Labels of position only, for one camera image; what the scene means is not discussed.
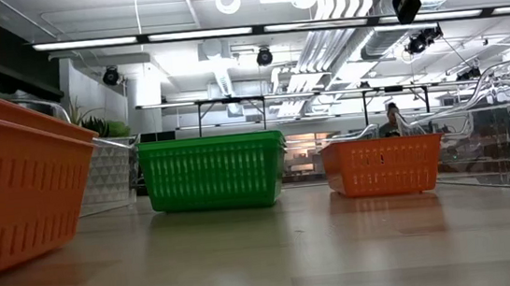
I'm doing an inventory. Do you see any black ceiling spotlight cluster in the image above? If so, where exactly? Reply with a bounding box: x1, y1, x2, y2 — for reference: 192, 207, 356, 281
402, 23, 446, 57

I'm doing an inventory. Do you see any person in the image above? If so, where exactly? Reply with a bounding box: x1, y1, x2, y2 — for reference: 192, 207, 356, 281
375, 100, 405, 140

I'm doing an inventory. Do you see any white ceiling ring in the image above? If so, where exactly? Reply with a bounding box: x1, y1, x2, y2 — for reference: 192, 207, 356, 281
215, 0, 244, 16

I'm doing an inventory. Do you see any black box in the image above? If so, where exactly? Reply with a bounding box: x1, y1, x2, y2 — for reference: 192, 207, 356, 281
139, 130, 177, 145

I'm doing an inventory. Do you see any black folding table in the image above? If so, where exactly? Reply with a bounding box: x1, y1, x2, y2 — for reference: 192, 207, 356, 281
313, 80, 433, 132
135, 93, 270, 146

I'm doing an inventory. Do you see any spiky green plant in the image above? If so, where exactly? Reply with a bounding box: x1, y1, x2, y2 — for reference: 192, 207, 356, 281
65, 96, 95, 134

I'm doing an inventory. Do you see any orange slotted plastic basket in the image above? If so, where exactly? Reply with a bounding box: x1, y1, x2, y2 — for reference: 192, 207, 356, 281
0, 93, 107, 283
319, 132, 448, 203
0, 67, 100, 152

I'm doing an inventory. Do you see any silver round air duct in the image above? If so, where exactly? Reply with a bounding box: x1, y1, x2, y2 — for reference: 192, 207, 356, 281
356, 0, 445, 62

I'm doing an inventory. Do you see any grey triangle-pattern planter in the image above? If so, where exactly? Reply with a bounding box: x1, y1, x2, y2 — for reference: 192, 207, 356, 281
74, 134, 146, 216

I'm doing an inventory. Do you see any dark overhead cabinet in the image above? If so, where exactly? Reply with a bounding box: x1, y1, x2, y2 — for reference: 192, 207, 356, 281
0, 0, 66, 107

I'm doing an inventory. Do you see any green succulent plant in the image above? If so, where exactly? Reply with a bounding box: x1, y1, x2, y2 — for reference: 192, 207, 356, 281
78, 111, 134, 143

